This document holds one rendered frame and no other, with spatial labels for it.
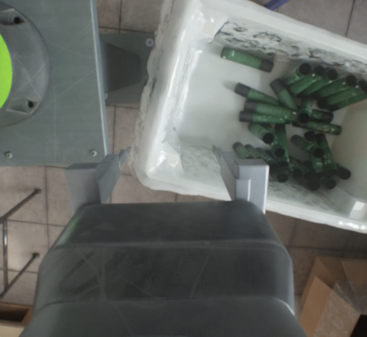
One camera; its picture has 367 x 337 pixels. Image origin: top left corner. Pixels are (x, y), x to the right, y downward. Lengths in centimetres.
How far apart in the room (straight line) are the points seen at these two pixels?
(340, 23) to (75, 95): 128
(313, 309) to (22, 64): 163
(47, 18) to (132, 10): 94
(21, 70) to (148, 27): 98
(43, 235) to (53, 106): 135
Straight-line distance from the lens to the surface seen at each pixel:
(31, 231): 170
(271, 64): 82
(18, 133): 40
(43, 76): 36
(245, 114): 81
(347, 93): 83
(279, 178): 79
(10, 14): 38
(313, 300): 168
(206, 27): 60
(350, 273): 162
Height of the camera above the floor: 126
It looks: 73 degrees down
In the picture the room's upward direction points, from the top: 175 degrees clockwise
